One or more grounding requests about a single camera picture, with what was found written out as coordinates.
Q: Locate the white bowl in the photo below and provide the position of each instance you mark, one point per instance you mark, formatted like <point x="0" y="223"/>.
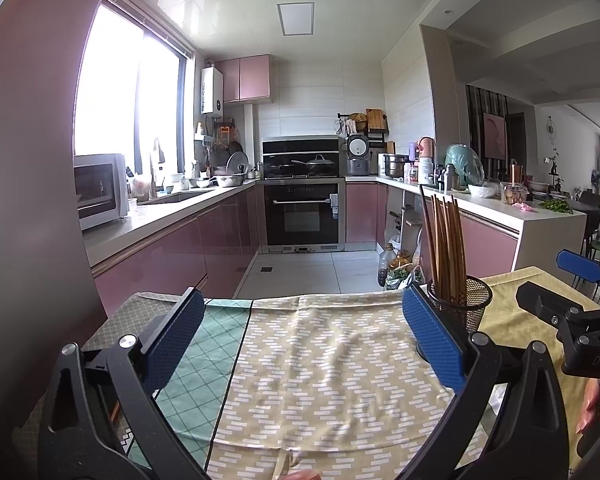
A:
<point x="481" y="191"/>

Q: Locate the black built-in oven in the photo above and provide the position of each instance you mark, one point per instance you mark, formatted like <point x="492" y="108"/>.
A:
<point x="300" y="220"/>

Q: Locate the pink peninsula base cabinets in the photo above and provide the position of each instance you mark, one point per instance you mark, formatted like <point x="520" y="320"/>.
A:
<point x="485" y="242"/>

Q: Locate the black dining chair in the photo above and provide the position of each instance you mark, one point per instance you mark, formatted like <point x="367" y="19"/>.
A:
<point x="595" y="215"/>

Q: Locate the framed wall painting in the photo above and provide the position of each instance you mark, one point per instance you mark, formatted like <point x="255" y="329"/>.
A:
<point x="494" y="136"/>

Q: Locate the yellow cloth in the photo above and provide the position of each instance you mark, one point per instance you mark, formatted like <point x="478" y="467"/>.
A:
<point x="505" y="320"/>

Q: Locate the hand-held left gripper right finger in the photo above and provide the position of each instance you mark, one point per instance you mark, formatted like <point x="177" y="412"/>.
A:
<point x="432" y="335"/>

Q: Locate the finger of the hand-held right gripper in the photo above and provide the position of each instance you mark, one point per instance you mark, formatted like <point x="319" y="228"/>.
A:
<point x="540" y="302"/>
<point x="577" y="265"/>

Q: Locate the metal kitchen faucet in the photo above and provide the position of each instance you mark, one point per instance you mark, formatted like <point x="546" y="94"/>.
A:
<point x="152" y="180"/>

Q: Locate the small black frying pan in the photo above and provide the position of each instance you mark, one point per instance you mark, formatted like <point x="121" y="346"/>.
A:
<point x="280" y="167"/>

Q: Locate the pink kettle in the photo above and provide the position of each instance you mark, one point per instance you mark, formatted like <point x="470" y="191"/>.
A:
<point x="426" y="147"/>

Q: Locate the plastic oil bottle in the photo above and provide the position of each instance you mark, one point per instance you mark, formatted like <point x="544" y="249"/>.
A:
<point x="387" y="267"/>

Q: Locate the steel cooking pot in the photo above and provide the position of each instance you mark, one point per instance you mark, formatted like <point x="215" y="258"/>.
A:
<point x="396" y="166"/>

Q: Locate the white microwave oven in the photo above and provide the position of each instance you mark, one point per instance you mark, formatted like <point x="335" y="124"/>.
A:
<point x="97" y="192"/>

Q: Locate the white vertical pipe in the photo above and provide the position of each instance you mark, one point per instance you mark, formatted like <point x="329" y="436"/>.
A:
<point x="248" y="140"/>

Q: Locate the orange hanging grater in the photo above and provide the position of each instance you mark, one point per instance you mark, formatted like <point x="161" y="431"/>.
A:
<point x="225" y="135"/>

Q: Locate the black stove hood unit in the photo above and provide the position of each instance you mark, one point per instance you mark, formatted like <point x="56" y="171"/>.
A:
<point x="300" y="146"/>

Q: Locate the wooden cutting board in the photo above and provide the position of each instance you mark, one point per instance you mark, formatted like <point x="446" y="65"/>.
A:
<point x="376" y="120"/>

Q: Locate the purple bottle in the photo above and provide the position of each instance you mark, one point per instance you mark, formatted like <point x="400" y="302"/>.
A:
<point x="413" y="152"/>

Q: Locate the pink wrapper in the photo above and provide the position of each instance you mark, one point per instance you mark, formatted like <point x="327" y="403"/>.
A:
<point x="522" y="207"/>

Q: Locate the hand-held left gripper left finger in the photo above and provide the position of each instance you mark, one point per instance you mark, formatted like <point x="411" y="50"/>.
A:
<point x="177" y="330"/>

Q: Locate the person's left hand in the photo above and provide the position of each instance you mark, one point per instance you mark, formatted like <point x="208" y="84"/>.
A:
<point x="306" y="476"/>

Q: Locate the grey rice cooker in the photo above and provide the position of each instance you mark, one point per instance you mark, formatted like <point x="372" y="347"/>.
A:
<point x="358" y="155"/>

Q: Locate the steel thermos bottle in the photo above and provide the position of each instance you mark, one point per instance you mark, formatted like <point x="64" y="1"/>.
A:
<point x="448" y="179"/>

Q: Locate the square ceiling light panel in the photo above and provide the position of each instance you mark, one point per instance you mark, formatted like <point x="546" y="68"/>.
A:
<point x="295" y="19"/>

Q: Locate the teal diamond-patterned cloth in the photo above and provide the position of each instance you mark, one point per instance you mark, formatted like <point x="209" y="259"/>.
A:
<point x="205" y="360"/>

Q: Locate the tall glossy refrigerator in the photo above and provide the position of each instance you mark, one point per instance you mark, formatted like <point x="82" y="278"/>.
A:
<point x="25" y="160"/>

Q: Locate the clear plastic container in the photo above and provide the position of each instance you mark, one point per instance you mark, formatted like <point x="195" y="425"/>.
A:
<point x="513" y="195"/>

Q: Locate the black wok with lid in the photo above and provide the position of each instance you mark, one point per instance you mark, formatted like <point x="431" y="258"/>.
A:
<point x="320" y="165"/>

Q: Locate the pink base cabinets with sink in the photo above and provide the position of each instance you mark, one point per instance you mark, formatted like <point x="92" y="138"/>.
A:
<point x="180" y="255"/>

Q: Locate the wall clock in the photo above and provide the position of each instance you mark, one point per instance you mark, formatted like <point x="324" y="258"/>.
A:
<point x="552" y="129"/>

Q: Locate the steel basin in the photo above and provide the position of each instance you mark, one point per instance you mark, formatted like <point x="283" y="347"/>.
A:
<point x="229" y="180"/>

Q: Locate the bunch of wooden chopsticks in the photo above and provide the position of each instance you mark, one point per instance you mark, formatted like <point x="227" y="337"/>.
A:
<point x="442" y="250"/>

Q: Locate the kitchen window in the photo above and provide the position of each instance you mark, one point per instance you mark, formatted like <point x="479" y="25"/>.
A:
<point x="115" y="85"/>

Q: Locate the beige dash-patterned tablecloth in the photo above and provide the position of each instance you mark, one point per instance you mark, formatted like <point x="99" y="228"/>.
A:
<point x="320" y="360"/>

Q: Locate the black wall rack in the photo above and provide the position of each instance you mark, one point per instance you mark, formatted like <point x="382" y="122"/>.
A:
<point x="352" y="125"/>

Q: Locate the white plastic container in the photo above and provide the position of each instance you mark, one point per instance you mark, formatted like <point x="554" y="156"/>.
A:
<point x="425" y="171"/>

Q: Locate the pink wall cabinet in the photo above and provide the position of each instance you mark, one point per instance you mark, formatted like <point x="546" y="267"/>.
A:
<point x="245" y="79"/>

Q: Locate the steel pot lid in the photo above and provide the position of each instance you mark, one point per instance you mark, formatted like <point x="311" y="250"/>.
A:
<point x="238" y="162"/>

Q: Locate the kitchen sink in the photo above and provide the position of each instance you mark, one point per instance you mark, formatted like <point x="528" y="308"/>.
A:
<point x="180" y="196"/>

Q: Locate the person's right hand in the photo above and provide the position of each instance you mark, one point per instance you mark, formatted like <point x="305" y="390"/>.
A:
<point x="587" y="402"/>

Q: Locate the green leafy vegetables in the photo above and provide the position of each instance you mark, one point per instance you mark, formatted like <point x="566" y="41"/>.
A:
<point x="555" y="206"/>

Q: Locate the white water heater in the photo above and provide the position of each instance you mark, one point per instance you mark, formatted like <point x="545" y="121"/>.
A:
<point x="212" y="90"/>

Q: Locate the bag of vegetables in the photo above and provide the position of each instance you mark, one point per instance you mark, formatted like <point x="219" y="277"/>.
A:
<point x="407" y="275"/>

